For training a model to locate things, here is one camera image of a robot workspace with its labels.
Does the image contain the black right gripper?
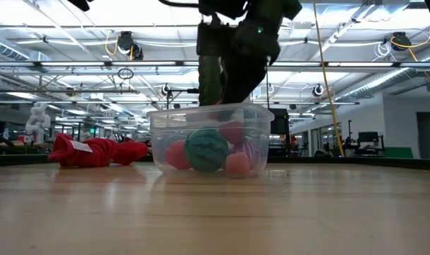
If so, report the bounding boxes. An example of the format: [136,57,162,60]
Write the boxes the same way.
[221,17,281,105]

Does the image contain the red strawberry toy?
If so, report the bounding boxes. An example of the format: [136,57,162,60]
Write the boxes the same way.
[217,121,246,145]

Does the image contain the purple striped onion toy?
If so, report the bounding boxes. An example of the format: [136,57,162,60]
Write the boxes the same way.
[235,140,267,171]

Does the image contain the green striped watermelon toy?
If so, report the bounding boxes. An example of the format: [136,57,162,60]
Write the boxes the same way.
[183,128,230,174]

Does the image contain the pink peach toy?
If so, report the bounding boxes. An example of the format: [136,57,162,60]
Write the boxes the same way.
[225,152,251,177]

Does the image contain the pink dragon fruit toy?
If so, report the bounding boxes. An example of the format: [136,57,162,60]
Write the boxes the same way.
[164,140,193,171]

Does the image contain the clear plastic tupperware container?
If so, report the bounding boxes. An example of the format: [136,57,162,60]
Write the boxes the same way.
[146,103,275,178]

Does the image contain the green cactus plant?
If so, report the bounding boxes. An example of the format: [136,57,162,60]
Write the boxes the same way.
[198,55,223,106]

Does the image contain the black cabinet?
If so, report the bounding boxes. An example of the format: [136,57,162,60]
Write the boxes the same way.
[271,108,291,159]

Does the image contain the white robot figure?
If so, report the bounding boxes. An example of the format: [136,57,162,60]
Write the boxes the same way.
[25,102,52,145]

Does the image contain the black desk monitor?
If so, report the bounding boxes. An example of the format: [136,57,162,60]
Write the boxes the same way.
[358,131,380,145]

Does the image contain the red cloth with white tag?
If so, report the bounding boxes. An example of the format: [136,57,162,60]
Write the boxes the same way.
[47,132,149,169]

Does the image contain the green box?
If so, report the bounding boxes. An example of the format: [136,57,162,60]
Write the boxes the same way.
[384,147,414,159]

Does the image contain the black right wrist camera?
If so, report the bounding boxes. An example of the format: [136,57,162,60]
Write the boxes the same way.
[196,21,237,57]

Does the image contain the black hanging cable loop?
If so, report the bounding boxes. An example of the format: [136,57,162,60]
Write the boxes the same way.
[117,67,135,81]

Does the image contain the yellow hanging cable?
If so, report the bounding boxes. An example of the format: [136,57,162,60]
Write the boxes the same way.
[312,0,345,158]

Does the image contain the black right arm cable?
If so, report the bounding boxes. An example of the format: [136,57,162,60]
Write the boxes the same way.
[157,0,201,9]

